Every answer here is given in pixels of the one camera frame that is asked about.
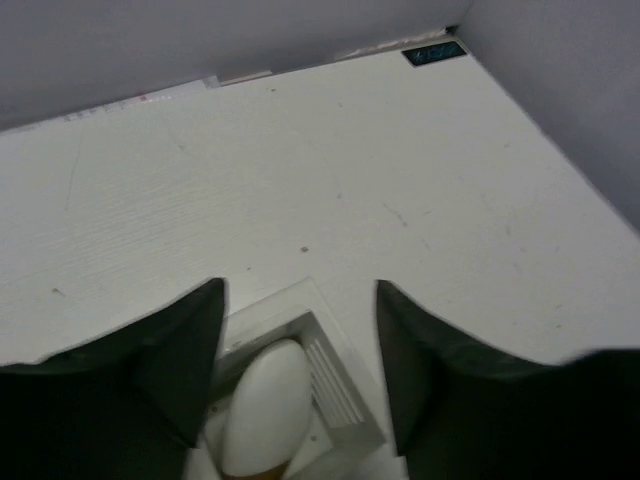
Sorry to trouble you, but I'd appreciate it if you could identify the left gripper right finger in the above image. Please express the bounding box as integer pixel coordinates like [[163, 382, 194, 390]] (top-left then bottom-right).
[[376, 280, 639, 479]]

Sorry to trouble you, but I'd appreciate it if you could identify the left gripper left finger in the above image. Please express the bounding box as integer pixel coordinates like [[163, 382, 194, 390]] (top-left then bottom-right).
[[1, 278, 225, 479]]

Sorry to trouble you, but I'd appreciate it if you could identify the white makeup sponge case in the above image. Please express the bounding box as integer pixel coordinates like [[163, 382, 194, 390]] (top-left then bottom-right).
[[221, 339, 312, 479]]

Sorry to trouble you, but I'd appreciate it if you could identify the white organizer box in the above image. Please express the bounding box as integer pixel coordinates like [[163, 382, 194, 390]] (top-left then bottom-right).
[[183, 279, 386, 479]]

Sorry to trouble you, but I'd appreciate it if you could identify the blue label sticker right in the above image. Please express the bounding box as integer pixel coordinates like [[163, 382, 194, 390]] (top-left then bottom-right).
[[402, 40, 467, 67]]

